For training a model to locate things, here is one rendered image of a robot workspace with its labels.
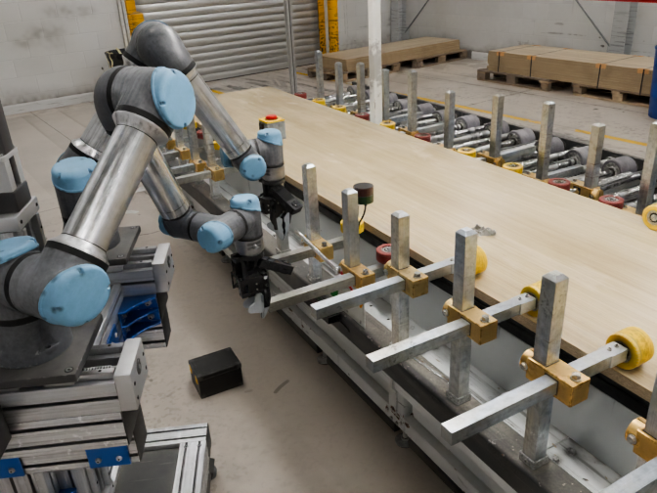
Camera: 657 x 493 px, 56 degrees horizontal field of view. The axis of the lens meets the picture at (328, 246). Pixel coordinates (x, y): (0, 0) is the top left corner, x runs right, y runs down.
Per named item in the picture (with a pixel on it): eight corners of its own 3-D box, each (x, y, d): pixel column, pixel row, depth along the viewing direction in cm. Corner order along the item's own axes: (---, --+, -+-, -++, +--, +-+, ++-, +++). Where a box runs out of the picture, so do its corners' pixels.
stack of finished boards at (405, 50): (459, 50, 1025) (460, 39, 1018) (346, 71, 896) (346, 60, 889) (426, 46, 1081) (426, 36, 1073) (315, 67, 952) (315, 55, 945)
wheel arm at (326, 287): (270, 316, 173) (268, 302, 171) (265, 310, 176) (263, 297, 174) (398, 273, 192) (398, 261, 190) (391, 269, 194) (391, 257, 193)
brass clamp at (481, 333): (478, 346, 138) (479, 327, 136) (439, 319, 149) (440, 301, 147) (499, 337, 141) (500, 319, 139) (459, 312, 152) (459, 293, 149)
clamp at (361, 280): (361, 292, 183) (361, 278, 180) (338, 275, 193) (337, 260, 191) (377, 287, 185) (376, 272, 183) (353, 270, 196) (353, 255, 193)
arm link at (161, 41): (168, 17, 151) (279, 167, 176) (162, 14, 160) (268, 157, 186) (130, 45, 150) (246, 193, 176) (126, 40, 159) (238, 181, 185)
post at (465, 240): (457, 408, 155) (465, 233, 134) (448, 401, 157) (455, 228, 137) (467, 403, 156) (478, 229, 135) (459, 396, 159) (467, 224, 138)
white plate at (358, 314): (364, 329, 187) (363, 300, 182) (322, 293, 207) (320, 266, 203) (365, 328, 187) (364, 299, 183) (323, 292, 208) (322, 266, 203)
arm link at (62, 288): (41, 322, 119) (156, 88, 135) (96, 340, 113) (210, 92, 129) (-10, 301, 109) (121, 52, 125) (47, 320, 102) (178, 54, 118)
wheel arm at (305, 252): (242, 280, 194) (240, 268, 192) (239, 276, 197) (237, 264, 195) (360, 246, 213) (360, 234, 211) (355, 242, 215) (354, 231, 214)
